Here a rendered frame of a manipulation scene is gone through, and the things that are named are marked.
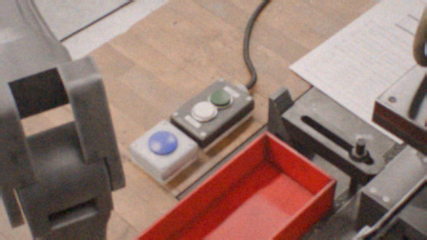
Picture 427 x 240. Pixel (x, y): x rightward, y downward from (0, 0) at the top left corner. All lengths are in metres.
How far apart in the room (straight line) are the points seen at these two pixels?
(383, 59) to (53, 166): 0.76
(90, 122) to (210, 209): 0.50
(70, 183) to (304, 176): 0.51
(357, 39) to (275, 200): 0.34
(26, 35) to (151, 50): 0.69
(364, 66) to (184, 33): 0.29
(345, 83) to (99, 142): 0.68
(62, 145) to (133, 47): 0.69
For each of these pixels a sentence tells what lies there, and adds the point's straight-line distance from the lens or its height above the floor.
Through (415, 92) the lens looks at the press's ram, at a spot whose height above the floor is 1.14.
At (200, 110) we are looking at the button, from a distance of 1.13.
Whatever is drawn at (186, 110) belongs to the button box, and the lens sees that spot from 1.14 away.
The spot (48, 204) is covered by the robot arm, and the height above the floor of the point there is 1.28.
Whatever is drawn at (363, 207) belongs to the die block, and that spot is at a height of 0.96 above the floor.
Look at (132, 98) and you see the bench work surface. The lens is 1.21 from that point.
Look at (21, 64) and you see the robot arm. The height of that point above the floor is 1.38.
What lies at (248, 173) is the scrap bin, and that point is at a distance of 1.10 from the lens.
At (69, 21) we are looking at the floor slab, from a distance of 2.74.
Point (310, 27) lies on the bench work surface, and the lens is 1.32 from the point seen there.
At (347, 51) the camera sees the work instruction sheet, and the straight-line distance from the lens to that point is 1.28.
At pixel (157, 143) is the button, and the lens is 1.10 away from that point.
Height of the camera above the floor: 1.77
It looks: 48 degrees down
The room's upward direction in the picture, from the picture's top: 2 degrees counter-clockwise
